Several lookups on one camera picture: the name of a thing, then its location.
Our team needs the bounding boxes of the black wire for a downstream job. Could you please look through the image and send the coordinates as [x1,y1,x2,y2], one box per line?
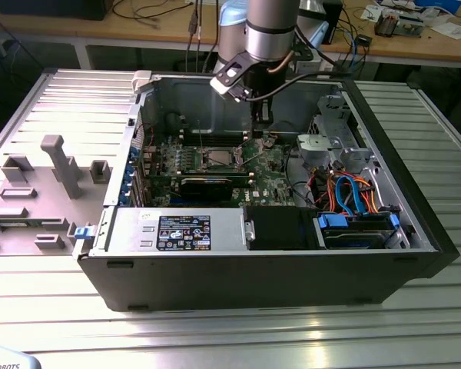
[283,141,318,211]

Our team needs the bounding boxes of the black camera cable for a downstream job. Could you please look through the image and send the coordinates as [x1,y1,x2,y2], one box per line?
[240,71,354,101]

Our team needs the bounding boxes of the grey power supply unit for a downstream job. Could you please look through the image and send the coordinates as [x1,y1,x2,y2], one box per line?
[106,207,250,254]

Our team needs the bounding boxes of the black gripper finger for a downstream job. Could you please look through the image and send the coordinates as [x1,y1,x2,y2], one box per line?
[253,98,273,141]

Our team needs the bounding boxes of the metal heat sink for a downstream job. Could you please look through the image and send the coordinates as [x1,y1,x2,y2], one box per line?
[373,10,400,38]

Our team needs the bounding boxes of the CPU socket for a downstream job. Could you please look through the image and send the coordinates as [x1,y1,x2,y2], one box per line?
[201,145,243,172]

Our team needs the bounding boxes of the white paper sheets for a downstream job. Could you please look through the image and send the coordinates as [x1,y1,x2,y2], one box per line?
[429,22,461,40]

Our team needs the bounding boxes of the blue cable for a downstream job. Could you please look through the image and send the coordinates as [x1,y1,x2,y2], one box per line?
[349,21,364,76]

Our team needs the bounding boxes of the black graphics card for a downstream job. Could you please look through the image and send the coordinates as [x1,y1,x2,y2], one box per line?
[148,171,254,204]

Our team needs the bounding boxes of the black RAM slot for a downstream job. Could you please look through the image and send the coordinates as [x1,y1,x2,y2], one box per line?
[182,137,249,143]
[182,133,249,140]
[182,129,249,136]
[182,140,249,147]

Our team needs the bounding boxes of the green motherboard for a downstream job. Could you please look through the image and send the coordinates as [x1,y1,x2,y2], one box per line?
[138,130,307,211]

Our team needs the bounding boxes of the black PC case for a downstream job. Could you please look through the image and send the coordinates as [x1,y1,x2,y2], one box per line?
[71,68,461,313]

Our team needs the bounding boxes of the hard disk in blue carrier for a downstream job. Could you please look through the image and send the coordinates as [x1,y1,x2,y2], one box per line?
[313,211,404,251]

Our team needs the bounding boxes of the wooden workbench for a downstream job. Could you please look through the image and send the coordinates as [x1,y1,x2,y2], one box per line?
[0,0,461,72]

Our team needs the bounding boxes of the silver metal drive cage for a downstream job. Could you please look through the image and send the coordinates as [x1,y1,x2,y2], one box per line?
[294,94,383,172]

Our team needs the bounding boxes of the black equipment box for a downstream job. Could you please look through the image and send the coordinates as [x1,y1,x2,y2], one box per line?
[0,0,108,21]

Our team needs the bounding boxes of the blue flat box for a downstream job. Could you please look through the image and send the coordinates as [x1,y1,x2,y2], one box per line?
[414,0,461,11]

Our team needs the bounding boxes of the metal socket cover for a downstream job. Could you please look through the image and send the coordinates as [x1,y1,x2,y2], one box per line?
[233,136,260,165]

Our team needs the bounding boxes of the orange wire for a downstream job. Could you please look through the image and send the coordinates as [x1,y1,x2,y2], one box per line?
[353,175,380,214]
[324,175,337,212]

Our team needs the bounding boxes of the grey parts rack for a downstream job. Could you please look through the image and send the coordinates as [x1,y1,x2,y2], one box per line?
[0,134,112,257]

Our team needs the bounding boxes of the grey plastic case latch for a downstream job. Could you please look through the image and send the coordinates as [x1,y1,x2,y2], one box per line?
[131,70,155,95]

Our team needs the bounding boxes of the silver metal bracket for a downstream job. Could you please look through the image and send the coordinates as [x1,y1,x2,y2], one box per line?
[243,218,257,243]

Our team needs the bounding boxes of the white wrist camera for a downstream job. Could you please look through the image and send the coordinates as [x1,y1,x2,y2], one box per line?
[209,53,253,103]

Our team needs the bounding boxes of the blue case latch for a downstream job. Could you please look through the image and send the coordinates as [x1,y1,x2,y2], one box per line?
[73,226,95,242]

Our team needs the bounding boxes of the grey metal box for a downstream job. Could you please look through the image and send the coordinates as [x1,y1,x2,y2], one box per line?
[397,13,426,38]

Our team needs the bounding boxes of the blue wire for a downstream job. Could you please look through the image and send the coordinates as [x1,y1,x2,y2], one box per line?
[334,175,366,216]

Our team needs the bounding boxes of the pale blue teach pendant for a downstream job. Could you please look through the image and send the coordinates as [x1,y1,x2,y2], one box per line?
[0,344,43,369]

